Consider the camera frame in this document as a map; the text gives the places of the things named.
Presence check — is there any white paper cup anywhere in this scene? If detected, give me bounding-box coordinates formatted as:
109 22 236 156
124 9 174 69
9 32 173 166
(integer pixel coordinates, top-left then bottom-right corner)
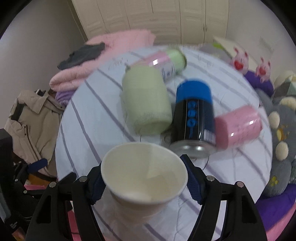
101 142 188 224

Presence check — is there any pink cup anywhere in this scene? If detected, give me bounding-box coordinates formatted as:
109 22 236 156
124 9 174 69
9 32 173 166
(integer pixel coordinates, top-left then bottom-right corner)
215 105 263 150

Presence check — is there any light green cup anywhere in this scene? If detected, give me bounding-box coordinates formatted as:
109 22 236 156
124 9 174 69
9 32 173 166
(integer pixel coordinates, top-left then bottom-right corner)
122 65 173 136

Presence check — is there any beige jacket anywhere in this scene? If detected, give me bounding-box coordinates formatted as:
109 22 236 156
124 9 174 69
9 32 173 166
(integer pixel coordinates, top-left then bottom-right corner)
4 90 65 178

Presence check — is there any white striped quilt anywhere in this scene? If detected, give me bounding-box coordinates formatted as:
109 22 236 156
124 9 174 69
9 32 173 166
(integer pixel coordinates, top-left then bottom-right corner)
55 46 273 240

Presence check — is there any purple folded cloth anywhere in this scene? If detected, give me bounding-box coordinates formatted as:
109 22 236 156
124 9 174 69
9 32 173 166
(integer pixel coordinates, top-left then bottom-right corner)
55 90 76 107

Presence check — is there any pink folded blanket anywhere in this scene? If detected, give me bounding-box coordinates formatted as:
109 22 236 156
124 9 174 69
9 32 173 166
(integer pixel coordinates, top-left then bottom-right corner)
49 29 156 92

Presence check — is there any blue and black can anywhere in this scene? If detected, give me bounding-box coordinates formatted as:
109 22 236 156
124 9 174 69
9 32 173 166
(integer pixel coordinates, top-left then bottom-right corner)
170 79 216 159

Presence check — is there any grey koala plush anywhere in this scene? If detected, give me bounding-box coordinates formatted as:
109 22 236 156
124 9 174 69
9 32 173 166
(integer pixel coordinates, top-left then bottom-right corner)
256 89 295 197

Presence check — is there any dark grey garment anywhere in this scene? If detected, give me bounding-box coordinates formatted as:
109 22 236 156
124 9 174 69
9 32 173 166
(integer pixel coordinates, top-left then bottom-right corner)
57 42 106 70

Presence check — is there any purple pillow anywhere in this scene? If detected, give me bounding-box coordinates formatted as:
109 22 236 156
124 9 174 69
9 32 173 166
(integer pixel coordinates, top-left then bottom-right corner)
244 71 274 97

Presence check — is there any triangle pattern quilted pillow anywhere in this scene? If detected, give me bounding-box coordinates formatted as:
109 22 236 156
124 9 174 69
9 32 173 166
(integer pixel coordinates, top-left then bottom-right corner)
273 70 295 103

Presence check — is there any right pink bunny plush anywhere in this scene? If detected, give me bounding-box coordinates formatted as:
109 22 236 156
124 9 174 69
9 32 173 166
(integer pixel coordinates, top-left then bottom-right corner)
255 57 271 83

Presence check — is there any pink bunny plush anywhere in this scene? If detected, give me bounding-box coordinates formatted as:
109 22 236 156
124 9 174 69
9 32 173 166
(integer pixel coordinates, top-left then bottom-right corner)
255 57 271 83
230 47 249 75

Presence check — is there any pink and green can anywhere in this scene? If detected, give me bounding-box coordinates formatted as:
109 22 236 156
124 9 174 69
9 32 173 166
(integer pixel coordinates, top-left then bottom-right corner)
134 48 187 81

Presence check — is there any left pink bunny plush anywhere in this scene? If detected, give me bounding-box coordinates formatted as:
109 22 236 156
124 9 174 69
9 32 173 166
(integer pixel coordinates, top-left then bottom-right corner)
230 47 249 75

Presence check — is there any white bedside table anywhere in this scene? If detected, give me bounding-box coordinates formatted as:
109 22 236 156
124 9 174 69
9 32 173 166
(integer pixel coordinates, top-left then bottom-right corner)
213 36 258 72

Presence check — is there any grey green cushion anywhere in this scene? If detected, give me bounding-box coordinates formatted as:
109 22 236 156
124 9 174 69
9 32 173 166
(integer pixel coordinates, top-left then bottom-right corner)
198 42 231 63

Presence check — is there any cream wardrobe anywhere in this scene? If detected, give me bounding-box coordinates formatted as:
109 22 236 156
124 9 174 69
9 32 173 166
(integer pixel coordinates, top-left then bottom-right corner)
72 0 229 45

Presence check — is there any white wall socket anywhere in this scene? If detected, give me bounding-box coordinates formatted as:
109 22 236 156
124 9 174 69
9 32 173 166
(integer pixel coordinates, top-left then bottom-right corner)
259 37 274 53

